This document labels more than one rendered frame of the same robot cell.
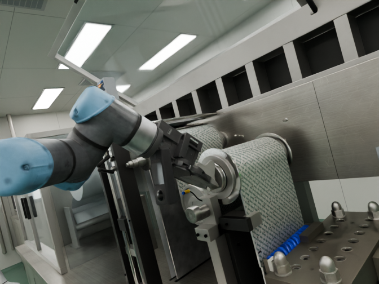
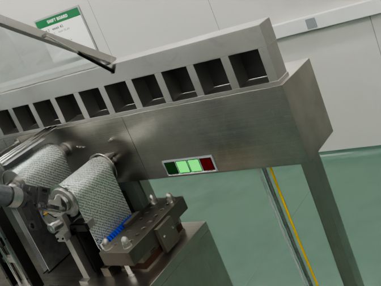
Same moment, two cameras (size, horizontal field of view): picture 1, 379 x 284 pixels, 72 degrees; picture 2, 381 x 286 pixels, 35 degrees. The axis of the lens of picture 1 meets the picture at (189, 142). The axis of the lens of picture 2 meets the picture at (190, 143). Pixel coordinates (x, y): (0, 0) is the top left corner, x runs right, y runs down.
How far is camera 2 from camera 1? 1.79 m
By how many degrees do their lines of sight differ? 21
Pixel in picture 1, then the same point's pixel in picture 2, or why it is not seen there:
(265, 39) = (85, 79)
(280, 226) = (111, 221)
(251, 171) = (84, 193)
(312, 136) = (129, 151)
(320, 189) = not seen: hidden behind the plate
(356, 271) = (140, 239)
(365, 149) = (157, 162)
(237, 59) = (66, 88)
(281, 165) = (108, 180)
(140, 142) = (16, 203)
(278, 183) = (107, 193)
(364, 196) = not seen: hidden behind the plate
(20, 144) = not seen: outside the picture
